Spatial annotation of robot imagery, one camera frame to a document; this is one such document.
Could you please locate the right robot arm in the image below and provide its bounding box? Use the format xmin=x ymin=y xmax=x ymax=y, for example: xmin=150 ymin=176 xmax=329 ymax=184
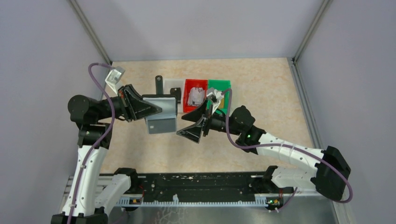
xmin=177 ymin=105 xmax=353 ymax=203

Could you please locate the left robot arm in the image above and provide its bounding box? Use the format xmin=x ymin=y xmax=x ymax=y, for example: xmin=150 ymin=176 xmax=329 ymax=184
xmin=51 ymin=84 xmax=162 ymax=224

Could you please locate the gold VIP card stack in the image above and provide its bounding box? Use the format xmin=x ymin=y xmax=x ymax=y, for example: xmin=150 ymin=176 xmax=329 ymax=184
xmin=214 ymin=98 xmax=225 ymax=109

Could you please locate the silver VIP card stack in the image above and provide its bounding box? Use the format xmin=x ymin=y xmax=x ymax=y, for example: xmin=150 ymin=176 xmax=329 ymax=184
xmin=187 ymin=87 xmax=206 ymax=106

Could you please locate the black VIP card stack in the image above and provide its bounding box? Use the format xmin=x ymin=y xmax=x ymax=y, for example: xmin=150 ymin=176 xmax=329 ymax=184
xmin=170 ymin=87 xmax=182 ymax=104

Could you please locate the green plastic bin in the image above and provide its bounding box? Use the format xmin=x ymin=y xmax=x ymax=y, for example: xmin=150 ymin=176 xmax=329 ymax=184
xmin=208 ymin=79 xmax=231 ymax=114

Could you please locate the red plastic bin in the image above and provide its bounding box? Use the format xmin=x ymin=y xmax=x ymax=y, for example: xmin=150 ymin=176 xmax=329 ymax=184
xmin=181 ymin=79 xmax=208 ymax=112

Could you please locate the white plastic bin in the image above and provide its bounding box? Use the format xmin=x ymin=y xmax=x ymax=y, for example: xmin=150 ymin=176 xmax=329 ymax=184
xmin=163 ymin=78 xmax=185 ymax=103

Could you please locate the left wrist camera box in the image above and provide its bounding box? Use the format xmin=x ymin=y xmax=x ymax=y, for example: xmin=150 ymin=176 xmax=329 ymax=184
xmin=105 ymin=66 xmax=125 ymax=94

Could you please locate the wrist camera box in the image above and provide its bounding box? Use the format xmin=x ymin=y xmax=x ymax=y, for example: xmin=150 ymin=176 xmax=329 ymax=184
xmin=105 ymin=66 xmax=125 ymax=94
xmin=206 ymin=87 xmax=224 ymax=114

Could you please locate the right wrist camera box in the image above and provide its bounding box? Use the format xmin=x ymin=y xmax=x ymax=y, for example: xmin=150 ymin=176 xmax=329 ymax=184
xmin=206 ymin=87 xmax=224 ymax=114

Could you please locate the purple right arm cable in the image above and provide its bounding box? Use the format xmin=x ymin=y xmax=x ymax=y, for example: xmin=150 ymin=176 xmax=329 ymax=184
xmin=216 ymin=88 xmax=354 ymax=204

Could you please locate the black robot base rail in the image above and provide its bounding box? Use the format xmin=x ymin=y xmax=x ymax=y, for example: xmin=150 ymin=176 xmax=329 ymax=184
xmin=116 ymin=171 xmax=294 ymax=210

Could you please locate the grey aluminium frame rail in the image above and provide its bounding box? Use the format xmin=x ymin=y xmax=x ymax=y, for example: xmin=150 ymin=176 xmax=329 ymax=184
xmin=288 ymin=0 xmax=354 ymax=224

